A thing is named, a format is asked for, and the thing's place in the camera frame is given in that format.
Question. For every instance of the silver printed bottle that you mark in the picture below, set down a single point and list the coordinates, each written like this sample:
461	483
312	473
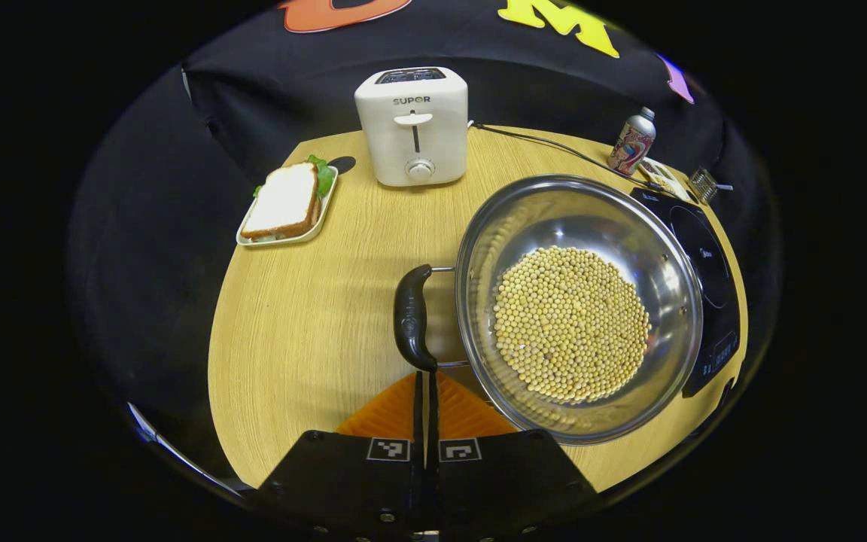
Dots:
631	147

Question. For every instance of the white toaster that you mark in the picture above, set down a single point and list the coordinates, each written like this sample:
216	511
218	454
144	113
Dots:
381	143

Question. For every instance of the pile of soybeans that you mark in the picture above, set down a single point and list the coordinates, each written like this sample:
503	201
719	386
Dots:
569	324

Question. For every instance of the stainless steel pot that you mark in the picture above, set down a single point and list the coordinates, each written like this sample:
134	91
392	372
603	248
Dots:
554	218

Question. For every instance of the white divided seasoning dish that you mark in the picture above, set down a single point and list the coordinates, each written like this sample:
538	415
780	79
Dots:
663	179

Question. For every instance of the black induction cooktop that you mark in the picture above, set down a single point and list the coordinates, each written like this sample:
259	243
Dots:
704	256

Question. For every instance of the black round table grommet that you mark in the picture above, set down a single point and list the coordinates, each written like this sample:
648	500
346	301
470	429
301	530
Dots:
343	163

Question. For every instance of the white rectangular plate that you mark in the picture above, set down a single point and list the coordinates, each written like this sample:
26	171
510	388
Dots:
326	207

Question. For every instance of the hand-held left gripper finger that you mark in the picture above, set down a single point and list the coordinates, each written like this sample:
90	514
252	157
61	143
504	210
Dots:
418	421
433	421

